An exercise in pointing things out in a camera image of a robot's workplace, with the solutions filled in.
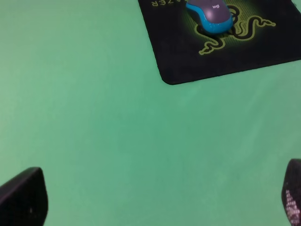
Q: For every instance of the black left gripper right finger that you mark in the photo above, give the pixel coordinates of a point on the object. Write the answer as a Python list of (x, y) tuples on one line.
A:
[(291, 192)]

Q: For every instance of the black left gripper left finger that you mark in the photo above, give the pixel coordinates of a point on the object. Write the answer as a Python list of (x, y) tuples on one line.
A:
[(24, 199)]

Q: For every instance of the blue grey computer mouse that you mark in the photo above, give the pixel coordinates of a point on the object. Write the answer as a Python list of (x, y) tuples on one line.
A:
[(213, 16)]

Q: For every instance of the black green snake mouse pad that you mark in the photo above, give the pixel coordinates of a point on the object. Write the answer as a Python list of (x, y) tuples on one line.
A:
[(264, 33)]

